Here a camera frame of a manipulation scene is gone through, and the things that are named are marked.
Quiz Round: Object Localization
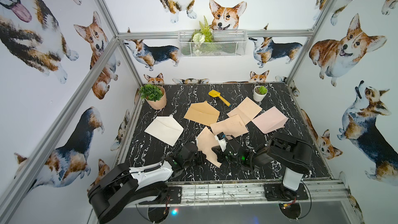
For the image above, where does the cream letter paper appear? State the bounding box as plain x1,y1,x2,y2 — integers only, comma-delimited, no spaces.
196,127,221,168
227,97,263,124
210,115,249,138

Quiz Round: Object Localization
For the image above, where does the white envelope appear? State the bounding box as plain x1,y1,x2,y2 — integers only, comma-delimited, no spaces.
145,115,184,146

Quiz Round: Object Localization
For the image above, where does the brown kraft envelope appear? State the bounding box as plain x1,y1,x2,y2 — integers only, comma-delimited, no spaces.
184,101,220,127

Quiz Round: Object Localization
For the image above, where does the pink envelope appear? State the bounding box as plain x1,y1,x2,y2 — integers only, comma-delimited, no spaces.
252,106,289,134

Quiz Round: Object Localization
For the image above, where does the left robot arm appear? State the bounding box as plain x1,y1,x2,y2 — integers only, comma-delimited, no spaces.
88,142,206,224

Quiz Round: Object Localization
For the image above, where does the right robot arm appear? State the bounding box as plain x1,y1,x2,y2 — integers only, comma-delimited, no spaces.
211,132,313,192

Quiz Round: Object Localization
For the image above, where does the yellow toy shovel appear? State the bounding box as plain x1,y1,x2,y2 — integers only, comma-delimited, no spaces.
208,90,231,107

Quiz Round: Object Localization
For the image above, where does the green plant in terracotta pot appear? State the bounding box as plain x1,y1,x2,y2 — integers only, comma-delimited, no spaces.
139,84,167,110

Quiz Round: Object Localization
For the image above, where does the small plant in white pot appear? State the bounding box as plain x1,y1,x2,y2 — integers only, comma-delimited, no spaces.
253,86,268,102

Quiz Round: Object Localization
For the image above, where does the fern and white flower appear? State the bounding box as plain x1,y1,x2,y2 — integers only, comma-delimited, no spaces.
190,17,214,56

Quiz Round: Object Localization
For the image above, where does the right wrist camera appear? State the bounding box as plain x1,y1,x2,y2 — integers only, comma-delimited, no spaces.
215,132,227,152

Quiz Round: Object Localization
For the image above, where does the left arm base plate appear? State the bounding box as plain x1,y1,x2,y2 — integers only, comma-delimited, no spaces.
139,187,182,205

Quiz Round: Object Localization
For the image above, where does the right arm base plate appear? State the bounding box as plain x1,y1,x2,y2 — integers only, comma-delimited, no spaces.
263,183,309,202

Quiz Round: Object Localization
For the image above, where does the aluminium front rail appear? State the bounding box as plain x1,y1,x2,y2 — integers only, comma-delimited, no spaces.
126,180,349,207

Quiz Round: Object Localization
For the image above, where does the white wire basket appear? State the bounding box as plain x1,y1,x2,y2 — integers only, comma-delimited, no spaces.
178,30,248,57

